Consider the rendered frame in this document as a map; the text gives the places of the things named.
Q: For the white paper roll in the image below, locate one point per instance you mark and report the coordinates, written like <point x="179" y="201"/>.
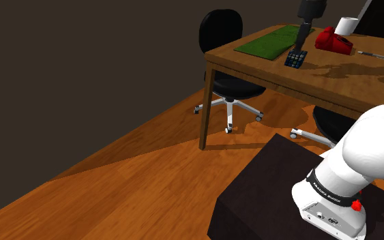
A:
<point x="346" y="26"/>

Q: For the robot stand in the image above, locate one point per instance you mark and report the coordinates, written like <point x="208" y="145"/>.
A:
<point x="261" y="199"/>

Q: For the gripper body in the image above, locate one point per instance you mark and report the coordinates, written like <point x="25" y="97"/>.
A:
<point x="311" y="8"/>

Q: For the grey pen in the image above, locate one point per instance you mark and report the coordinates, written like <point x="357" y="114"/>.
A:
<point x="374" y="55"/>

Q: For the black office chair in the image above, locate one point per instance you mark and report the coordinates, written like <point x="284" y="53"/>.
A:
<point x="331" y="123"/>
<point x="220" y="30"/>

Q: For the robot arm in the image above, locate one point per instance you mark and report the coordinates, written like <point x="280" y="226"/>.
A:
<point x="371" y="149"/>

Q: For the green desk mat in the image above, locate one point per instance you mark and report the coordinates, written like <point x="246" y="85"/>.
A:
<point x="268" y="45"/>

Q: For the red telephone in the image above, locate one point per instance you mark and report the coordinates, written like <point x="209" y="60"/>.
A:
<point x="328" y="41"/>

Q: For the wooden desk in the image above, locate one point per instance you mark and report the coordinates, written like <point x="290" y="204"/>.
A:
<point x="328" y="83"/>

